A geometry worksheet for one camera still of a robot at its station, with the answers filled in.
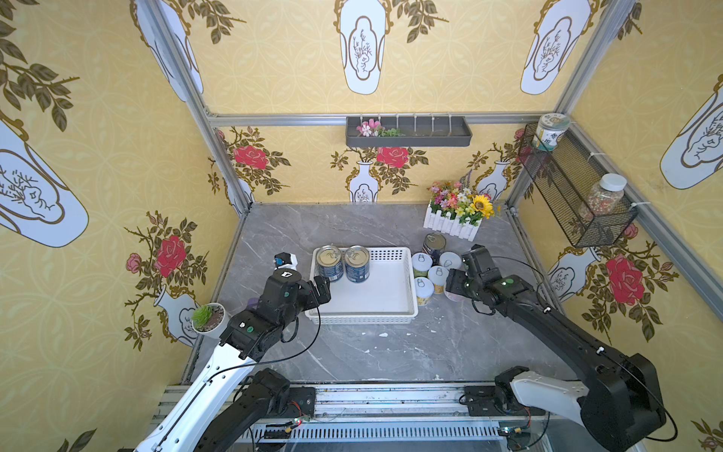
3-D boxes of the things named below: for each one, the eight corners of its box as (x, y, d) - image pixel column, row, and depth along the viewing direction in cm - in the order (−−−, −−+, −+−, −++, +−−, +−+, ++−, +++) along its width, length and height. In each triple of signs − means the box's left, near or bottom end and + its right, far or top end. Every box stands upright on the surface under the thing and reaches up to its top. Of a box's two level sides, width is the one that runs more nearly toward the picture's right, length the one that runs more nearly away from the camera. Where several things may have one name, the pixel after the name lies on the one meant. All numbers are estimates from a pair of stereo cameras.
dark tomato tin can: (424, 265, 101) (428, 251, 95) (421, 247, 107) (424, 233, 100) (443, 265, 101) (448, 251, 95) (439, 247, 106) (443, 233, 100)
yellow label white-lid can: (414, 305, 93) (417, 297, 89) (412, 285, 98) (414, 276, 93) (433, 305, 93) (436, 297, 89) (429, 285, 98) (432, 276, 93)
